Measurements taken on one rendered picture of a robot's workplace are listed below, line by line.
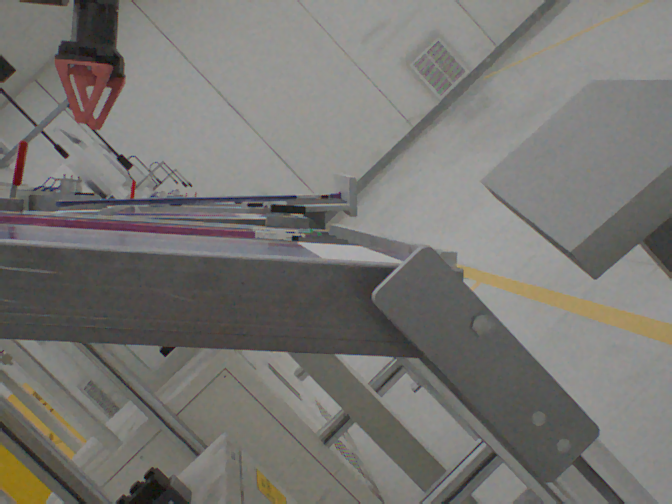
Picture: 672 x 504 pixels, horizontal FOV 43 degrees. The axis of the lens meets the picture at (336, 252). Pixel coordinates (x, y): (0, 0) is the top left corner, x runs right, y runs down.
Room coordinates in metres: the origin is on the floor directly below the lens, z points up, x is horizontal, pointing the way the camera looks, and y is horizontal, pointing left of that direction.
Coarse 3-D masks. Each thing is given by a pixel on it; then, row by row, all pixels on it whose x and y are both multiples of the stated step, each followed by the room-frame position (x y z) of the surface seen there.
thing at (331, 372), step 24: (312, 360) 1.53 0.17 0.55; (336, 360) 1.53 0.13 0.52; (336, 384) 1.53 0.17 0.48; (360, 384) 1.53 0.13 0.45; (360, 408) 1.53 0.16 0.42; (384, 408) 1.53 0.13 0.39; (384, 432) 1.53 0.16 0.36; (408, 432) 1.53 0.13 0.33; (408, 456) 1.53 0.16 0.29; (432, 456) 1.53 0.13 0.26; (432, 480) 1.53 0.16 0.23
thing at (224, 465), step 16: (224, 432) 1.24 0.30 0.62; (208, 448) 1.23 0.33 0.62; (224, 448) 1.16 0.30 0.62; (240, 448) 1.23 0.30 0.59; (192, 464) 1.23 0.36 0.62; (208, 464) 1.15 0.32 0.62; (224, 464) 1.09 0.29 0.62; (240, 464) 1.16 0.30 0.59; (256, 464) 1.22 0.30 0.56; (192, 480) 1.15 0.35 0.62; (208, 480) 1.08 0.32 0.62; (224, 480) 1.02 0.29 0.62; (240, 480) 1.09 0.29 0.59; (256, 480) 1.13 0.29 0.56; (272, 480) 1.22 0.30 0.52; (192, 496) 1.07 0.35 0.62; (208, 496) 1.01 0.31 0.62; (224, 496) 0.97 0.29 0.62; (240, 496) 1.02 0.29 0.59; (256, 496) 1.07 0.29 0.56; (272, 496) 1.13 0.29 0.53; (288, 496) 1.22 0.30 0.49
